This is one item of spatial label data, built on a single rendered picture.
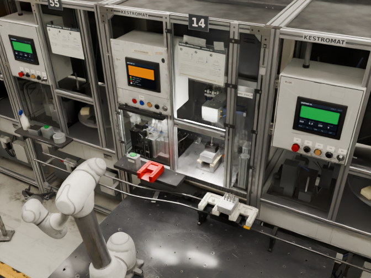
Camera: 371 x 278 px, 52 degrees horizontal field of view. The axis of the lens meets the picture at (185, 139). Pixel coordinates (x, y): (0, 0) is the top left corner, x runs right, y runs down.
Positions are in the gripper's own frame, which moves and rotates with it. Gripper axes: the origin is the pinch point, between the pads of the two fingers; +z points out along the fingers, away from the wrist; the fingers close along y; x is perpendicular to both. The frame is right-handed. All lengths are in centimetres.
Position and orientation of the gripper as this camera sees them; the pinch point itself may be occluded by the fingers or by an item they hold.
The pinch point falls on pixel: (40, 188)
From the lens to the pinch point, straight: 270.4
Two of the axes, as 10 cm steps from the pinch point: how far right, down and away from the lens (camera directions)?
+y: -9.7, -0.8, -2.3
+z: -2.0, -2.6, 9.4
